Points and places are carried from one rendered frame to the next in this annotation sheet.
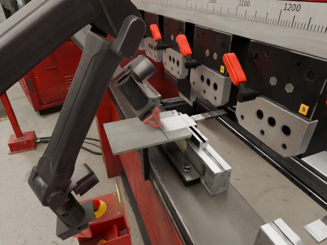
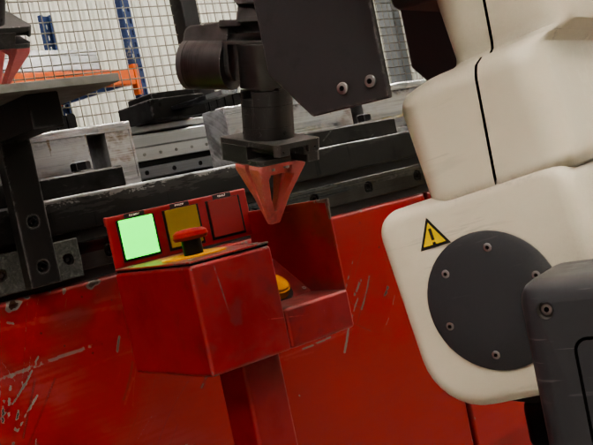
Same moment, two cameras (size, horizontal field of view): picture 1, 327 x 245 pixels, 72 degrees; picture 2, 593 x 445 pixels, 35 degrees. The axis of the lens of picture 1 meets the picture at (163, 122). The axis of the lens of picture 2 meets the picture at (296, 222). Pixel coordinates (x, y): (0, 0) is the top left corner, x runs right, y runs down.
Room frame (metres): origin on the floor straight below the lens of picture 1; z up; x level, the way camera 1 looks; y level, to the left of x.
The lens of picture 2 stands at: (0.71, 1.25, 0.85)
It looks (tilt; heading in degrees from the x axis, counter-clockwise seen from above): 3 degrees down; 251
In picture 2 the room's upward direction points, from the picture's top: 12 degrees counter-clockwise
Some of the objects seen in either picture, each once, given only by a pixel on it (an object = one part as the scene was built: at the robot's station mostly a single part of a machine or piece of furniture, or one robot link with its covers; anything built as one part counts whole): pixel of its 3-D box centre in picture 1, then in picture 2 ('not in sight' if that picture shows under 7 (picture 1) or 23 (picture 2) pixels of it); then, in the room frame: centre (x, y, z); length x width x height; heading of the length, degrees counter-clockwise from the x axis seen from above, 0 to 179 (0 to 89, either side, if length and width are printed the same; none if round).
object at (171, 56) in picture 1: (184, 46); not in sight; (0.73, -0.06, 1.26); 0.15 x 0.09 x 0.17; 22
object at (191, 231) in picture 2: (94, 206); (191, 244); (0.49, 0.23, 0.79); 0.04 x 0.04 x 0.04
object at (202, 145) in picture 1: (189, 129); not in sight; (0.67, -0.09, 0.99); 0.20 x 0.03 x 0.03; 22
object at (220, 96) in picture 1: (221, 63); not in sight; (0.54, -0.14, 1.26); 0.15 x 0.09 x 0.17; 22
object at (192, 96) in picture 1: (186, 87); not in sight; (0.70, -0.08, 1.13); 0.10 x 0.02 x 0.10; 22
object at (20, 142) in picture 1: (9, 111); not in sight; (1.86, 1.45, 0.41); 0.25 x 0.20 x 0.83; 112
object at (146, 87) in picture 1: (140, 87); not in sight; (1.21, 0.13, 0.92); 0.50 x 0.06 x 0.10; 22
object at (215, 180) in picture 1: (190, 145); (3, 175); (0.65, -0.10, 0.92); 0.39 x 0.06 x 0.10; 22
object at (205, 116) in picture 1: (221, 110); not in sight; (0.76, -0.22, 1.01); 0.26 x 0.12 x 0.05; 112
